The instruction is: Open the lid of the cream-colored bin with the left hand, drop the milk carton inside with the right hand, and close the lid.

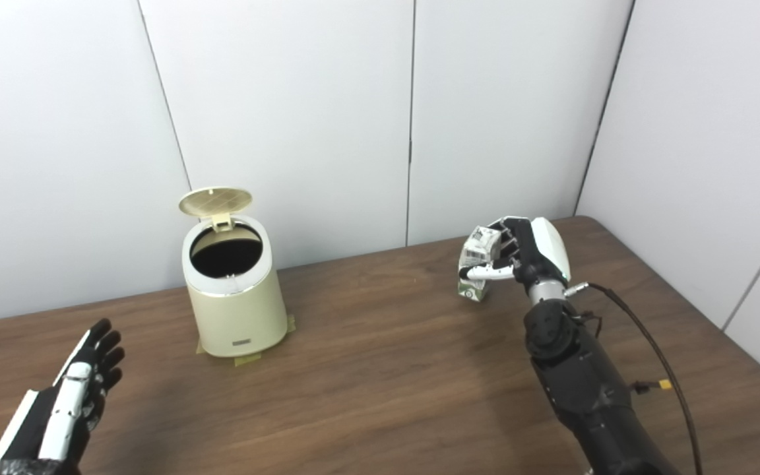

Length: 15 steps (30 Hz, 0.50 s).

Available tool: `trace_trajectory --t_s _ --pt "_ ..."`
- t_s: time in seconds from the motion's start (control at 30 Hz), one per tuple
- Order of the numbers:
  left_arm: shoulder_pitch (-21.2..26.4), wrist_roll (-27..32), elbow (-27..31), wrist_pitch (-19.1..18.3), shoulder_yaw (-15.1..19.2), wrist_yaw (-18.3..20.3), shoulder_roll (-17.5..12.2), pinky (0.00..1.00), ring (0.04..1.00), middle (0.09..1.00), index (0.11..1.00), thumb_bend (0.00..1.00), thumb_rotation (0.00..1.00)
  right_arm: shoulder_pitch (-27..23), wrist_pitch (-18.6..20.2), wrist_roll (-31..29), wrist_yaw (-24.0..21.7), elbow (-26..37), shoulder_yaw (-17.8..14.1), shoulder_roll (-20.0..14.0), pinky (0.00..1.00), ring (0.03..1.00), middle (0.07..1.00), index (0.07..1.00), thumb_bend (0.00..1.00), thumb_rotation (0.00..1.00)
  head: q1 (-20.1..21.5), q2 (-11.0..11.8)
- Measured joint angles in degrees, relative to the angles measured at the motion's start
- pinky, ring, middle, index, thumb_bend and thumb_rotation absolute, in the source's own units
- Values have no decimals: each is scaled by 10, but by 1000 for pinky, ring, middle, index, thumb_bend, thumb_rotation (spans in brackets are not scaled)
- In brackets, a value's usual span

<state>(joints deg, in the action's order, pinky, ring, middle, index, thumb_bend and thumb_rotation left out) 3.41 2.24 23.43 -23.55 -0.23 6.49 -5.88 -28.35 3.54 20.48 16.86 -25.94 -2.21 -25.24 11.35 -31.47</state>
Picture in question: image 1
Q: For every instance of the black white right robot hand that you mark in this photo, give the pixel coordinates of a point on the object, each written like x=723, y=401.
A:
x=541, y=254

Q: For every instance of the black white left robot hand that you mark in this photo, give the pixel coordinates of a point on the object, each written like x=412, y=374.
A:
x=63, y=409

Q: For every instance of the white green milk carton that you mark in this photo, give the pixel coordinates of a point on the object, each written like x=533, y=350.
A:
x=482, y=247

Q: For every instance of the cream round bin lid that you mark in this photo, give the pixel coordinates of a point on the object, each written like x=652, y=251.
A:
x=215, y=200

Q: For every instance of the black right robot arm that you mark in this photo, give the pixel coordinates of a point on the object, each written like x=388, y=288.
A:
x=584, y=389

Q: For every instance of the cream-colored bin body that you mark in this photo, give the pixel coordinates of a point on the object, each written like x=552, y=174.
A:
x=238, y=316

